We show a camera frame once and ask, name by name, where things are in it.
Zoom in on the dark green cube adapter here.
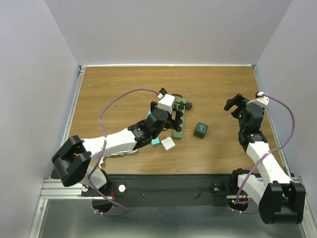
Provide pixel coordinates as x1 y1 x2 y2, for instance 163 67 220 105
194 122 208 139

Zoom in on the white charger plug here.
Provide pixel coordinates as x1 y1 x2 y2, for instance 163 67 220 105
161 137 176 151

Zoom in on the green power strip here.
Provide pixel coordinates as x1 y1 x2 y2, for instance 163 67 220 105
173 97 186 140

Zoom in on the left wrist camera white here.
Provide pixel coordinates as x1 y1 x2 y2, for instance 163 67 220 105
157 93 175 114

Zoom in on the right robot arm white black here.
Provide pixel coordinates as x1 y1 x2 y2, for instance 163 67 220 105
224 92 306 225

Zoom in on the small teal cube adapter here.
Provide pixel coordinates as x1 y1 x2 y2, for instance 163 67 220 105
151 138 160 146

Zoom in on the white cord of blue strip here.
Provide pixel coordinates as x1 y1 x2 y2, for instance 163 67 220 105
104 148 139 158

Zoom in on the black power cord with plug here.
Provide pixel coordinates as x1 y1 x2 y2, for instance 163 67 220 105
159 87 194 111

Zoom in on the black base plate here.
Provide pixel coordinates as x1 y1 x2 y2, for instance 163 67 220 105
81 174 263 208

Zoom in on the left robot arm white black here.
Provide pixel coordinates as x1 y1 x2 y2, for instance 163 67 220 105
52 102 183 195

